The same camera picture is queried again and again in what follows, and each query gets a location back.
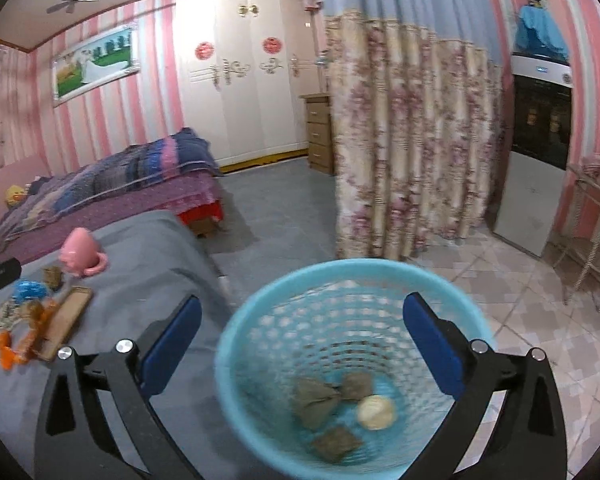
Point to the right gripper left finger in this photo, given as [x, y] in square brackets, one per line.
[96, 419]

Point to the blue plastic bag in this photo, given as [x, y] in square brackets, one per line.
[26, 290]

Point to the small brown paper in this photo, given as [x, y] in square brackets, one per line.
[53, 278]

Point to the orange snack wrapper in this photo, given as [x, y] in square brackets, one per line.
[34, 344]

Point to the orange tangerine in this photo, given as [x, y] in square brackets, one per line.
[5, 340]

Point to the brown paper ball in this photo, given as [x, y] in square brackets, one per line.
[356, 386]

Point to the light blue plastic basket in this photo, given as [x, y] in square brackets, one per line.
[323, 322]

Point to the patterned fabric pouch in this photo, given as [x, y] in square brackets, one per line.
[9, 315]

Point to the yellow duck plush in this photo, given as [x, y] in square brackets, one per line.
[15, 195]

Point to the brown phone case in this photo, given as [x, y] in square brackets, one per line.
[60, 325]

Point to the pink window curtain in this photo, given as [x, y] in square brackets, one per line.
[17, 138]

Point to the metal chair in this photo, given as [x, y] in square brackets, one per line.
[580, 238]

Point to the bed with plaid quilt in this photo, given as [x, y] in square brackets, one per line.
[177, 173]

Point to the framed wedding picture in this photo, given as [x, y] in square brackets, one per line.
[99, 60]

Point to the white wardrobe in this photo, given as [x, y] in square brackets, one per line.
[243, 69]

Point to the wooden desk with drawers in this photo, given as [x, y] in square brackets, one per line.
[319, 132]

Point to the floral curtain right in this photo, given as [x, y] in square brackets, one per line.
[415, 89]

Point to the blue cloth on refrigerator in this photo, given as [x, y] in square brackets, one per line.
[537, 34]

